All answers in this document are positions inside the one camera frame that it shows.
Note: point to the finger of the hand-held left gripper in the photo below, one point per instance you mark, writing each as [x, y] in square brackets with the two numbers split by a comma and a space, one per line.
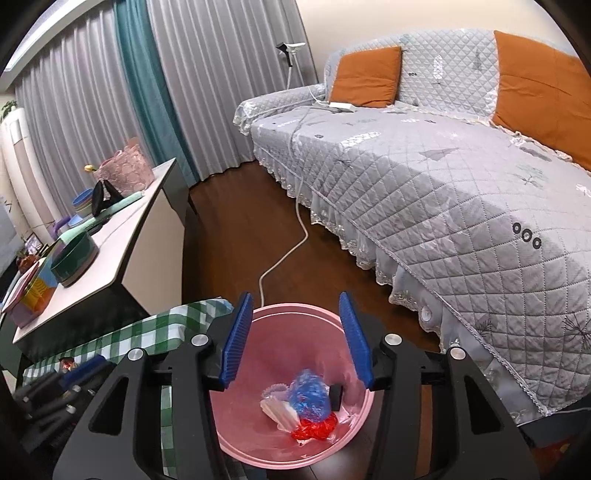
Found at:
[85, 369]
[64, 406]

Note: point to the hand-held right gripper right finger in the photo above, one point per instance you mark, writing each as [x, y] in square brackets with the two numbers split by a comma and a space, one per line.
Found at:
[355, 341]

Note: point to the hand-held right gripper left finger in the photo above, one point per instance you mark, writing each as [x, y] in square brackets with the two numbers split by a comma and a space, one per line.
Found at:
[235, 341]

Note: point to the blue plastic bag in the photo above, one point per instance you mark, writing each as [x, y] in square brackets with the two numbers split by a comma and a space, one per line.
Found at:
[309, 392]

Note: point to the white foam sheet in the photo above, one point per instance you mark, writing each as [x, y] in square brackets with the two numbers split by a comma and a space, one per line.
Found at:
[279, 410]

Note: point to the red plastic bag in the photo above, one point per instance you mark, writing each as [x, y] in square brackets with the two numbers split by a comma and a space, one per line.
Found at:
[316, 429]

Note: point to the pink plastic basin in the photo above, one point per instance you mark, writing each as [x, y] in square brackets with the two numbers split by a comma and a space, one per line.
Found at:
[258, 443]

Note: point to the green checkered tablecloth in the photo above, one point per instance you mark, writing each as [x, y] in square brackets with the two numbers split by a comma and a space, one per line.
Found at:
[138, 332]

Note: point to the colourful rectangular tin box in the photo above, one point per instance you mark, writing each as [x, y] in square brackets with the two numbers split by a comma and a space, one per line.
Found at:
[32, 290]

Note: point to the dark green round tin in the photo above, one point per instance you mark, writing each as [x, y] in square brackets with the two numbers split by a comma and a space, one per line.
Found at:
[74, 261]

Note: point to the white-topped coffee table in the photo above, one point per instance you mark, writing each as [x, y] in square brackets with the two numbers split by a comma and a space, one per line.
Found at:
[138, 240]

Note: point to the purple object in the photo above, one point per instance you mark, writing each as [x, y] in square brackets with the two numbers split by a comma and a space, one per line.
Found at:
[57, 227]

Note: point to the stack of coloured bowls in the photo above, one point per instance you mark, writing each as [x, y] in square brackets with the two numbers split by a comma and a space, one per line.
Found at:
[82, 207]

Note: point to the teal mat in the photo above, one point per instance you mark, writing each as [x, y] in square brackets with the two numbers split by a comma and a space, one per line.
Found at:
[120, 205]

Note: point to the sofa with grey quilted cover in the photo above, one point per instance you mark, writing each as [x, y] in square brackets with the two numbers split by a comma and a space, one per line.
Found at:
[438, 194]

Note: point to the small yellow scoop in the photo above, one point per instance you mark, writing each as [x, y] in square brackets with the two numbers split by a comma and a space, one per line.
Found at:
[88, 168]

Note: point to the pink patterned basket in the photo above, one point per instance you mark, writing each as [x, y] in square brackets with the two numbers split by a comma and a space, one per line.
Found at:
[127, 170]

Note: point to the tall standing air conditioner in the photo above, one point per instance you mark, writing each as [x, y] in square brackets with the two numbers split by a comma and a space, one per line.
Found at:
[21, 166]

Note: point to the white power adapter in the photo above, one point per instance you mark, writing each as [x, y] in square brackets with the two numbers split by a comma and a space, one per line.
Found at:
[341, 106]

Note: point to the grey curtain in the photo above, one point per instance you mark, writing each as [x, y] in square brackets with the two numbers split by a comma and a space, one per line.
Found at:
[231, 83]
[78, 92]

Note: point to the teal curtain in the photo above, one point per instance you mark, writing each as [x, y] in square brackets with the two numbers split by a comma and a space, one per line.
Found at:
[152, 92]

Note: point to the orange cushion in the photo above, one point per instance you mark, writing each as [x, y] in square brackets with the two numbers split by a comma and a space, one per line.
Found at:
[367, 76]
[540, 97]

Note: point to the small photo frame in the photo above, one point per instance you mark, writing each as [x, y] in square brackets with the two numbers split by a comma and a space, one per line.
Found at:
[32, 244]

